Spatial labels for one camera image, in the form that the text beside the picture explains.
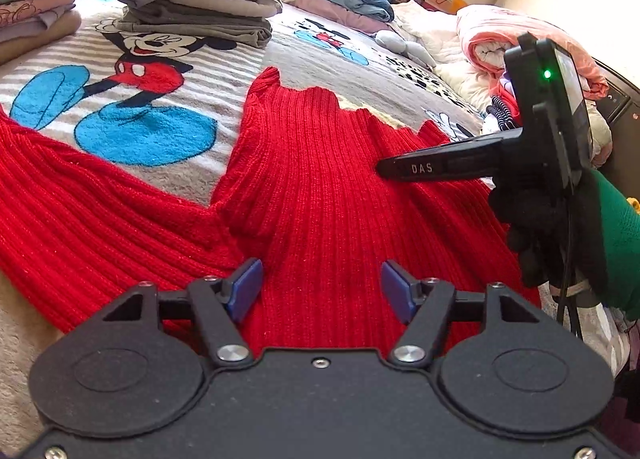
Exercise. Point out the white duvet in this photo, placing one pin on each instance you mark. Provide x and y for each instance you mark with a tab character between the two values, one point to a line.
450	69

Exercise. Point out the black white striped cloth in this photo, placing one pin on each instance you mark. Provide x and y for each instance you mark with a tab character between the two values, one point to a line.
500	114

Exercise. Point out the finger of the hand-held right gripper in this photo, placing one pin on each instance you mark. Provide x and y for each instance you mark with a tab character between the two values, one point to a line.
435	164

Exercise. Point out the person's right forearm green sleeve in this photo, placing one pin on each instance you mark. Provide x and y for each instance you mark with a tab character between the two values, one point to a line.
625	249

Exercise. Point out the stack of folded pastel clothes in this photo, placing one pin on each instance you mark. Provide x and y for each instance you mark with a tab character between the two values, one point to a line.
30	4

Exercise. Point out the black bedside cabinet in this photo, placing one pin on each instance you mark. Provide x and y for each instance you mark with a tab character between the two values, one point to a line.
620	94

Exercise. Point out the red knit sweater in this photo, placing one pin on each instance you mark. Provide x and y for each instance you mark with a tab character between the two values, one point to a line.
310	189

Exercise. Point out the white plush toy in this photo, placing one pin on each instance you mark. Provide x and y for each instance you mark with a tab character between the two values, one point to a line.
407	46

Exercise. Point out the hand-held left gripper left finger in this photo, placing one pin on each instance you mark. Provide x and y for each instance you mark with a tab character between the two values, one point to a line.
244	289

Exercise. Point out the pink rolled quilt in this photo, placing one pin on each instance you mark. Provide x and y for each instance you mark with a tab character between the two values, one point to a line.
495	39

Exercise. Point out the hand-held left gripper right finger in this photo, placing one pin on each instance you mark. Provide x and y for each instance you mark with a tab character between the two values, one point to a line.
397	289

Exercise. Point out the lilac folded quilt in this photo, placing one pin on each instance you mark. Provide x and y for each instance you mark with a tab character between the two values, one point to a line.
345	19

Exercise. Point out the person's right hand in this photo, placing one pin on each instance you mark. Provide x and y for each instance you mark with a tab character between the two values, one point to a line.
540	229

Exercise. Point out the cartoon mouse printed blanket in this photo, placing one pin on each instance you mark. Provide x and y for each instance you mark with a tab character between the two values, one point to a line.
150	139

